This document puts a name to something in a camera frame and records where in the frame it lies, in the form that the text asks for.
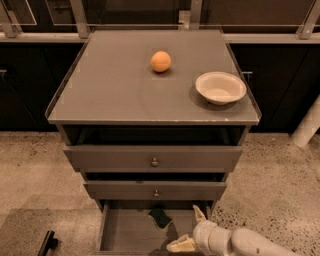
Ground dark background cabinets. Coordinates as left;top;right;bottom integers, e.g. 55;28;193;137
0;43;83;132

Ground metal railing frame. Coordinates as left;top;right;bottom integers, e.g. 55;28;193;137
0;0;320;44

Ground grey bottom drawer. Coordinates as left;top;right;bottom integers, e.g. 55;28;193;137
96;200;216;256

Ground grey middle drawer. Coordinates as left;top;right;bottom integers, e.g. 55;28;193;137
84;181;226;200

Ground grey top drawer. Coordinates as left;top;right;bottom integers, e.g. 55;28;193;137
64;145;242;173

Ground orange fruit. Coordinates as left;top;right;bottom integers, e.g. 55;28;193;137
150;51;171;73

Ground white paper bowl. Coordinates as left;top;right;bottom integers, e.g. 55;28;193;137
195;72;247;105

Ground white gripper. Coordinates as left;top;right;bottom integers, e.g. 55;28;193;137
166;205;232;254

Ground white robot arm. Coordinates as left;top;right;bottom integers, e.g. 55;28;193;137
167;102;320;256

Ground grey drawer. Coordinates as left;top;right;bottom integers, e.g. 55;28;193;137
96;200;216;256
64;145;242;173
84;181;226;200

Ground grey drawer cabinet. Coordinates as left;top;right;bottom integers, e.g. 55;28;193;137
45;29;262;256

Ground green yellow sponge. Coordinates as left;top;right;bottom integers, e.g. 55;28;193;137
148;208;172;230

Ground black object on floor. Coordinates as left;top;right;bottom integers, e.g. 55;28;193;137
37;230;58;256

